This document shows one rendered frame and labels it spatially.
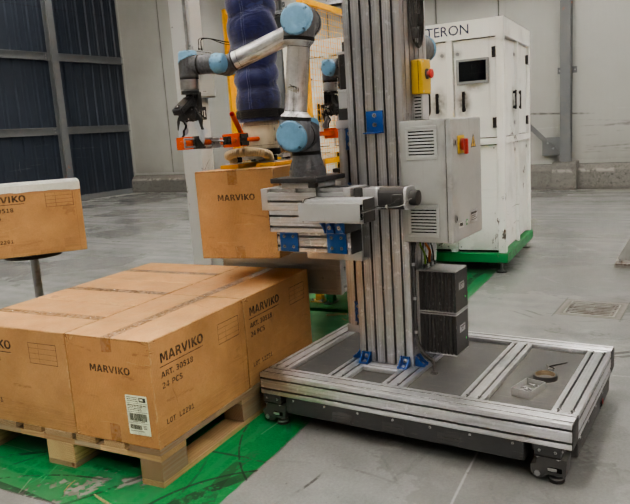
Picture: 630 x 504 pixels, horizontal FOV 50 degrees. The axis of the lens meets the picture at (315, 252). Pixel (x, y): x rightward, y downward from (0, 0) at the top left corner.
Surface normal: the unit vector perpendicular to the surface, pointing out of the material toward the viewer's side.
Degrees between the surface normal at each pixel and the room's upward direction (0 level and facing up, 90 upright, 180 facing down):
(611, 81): 90
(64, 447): 90
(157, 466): 90
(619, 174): 90
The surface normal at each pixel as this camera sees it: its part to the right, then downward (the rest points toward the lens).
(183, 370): 0.89, 0.03
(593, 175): -0.53, 0.18
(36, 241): 0.36, 0.14
